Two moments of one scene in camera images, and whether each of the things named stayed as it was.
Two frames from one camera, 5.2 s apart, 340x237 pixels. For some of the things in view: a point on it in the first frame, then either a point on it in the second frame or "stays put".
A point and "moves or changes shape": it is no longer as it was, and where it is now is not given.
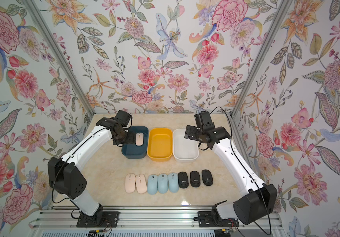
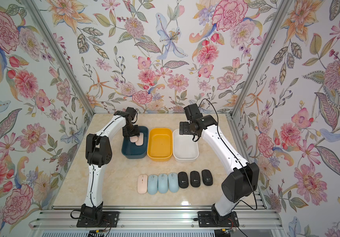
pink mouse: x=130 y=183 moves or changes shape
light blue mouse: x=152 y=184 stays put
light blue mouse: x=162 y=183 stays put
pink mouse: x=139 y=138 stays put
